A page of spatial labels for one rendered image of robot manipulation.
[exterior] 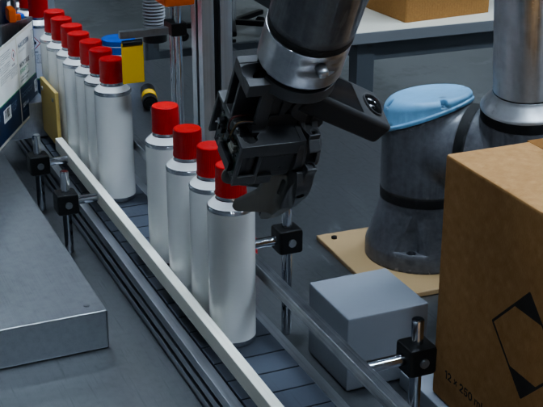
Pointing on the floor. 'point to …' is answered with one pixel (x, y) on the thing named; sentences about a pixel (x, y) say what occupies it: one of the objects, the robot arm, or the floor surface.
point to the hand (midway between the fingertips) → (271, 206)
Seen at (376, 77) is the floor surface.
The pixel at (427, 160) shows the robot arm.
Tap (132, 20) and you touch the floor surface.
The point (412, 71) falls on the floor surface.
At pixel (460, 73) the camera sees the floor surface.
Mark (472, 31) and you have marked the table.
